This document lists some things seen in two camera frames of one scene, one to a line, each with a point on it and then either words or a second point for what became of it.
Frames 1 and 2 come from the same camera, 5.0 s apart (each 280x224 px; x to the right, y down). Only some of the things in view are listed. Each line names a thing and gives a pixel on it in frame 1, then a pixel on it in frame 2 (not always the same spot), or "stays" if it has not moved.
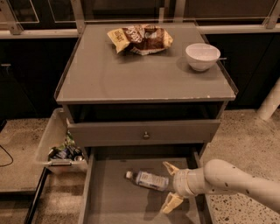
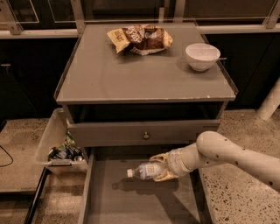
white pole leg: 271,103 stays
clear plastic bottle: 150,180 → 145,171
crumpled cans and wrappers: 68,150 stays
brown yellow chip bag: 141,39 stays
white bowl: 202,57 stays
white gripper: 179,183 → 176,163
